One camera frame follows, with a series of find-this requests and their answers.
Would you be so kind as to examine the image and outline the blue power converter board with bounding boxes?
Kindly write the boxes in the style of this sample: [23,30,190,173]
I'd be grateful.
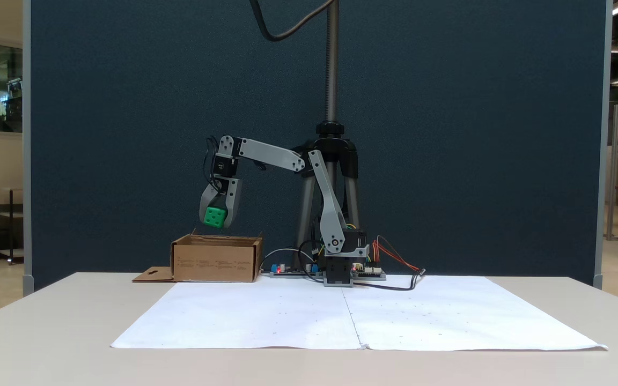
[269,262,325,278]

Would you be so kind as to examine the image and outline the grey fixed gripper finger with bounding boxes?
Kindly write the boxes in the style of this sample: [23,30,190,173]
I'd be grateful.
[200,187,222,226]

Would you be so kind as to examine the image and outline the green motor controller board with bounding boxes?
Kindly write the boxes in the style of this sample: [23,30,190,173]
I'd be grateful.
[353,263,386,281]

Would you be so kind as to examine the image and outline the white paper sheet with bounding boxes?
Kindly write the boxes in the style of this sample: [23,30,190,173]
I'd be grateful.
[111,281,363,350]
[341,276,608,352]

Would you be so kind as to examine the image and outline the framed wall window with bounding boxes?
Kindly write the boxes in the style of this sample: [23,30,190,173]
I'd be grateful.
[0,36,24,139]

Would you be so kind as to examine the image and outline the green dice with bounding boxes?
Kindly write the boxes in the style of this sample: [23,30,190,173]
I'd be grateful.
[203,206,228,229]

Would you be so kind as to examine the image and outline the orange wire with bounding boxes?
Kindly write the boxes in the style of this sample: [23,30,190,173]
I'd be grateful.
[372,239,421,271]

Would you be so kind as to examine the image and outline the dark blue partition panel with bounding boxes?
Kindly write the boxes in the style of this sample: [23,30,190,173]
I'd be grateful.
[22,0,613,290]

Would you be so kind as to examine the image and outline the black camera tripod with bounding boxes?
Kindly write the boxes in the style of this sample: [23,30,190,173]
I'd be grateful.
[294,0,363,271]

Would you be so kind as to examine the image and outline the black cable white connector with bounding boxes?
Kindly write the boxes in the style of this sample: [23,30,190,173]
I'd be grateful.
[353,268,426,291]

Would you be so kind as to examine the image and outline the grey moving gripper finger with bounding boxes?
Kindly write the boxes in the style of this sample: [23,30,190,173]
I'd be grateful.
[224,193,243,229]

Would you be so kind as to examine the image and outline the brown cardboard box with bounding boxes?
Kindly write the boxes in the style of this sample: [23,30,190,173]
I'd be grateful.
[132,229,263,283]

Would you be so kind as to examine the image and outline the black camera cable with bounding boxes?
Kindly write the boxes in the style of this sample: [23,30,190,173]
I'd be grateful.
[250,0,336,42]

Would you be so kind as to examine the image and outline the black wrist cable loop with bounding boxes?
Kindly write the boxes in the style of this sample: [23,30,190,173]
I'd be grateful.
[204,136,222,191]

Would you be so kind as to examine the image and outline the black base cable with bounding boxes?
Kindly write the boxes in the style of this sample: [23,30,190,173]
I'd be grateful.
[297,239,325,283]

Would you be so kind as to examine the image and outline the black shelf cart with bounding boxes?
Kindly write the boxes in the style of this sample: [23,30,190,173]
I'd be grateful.
[0,188,24,266]

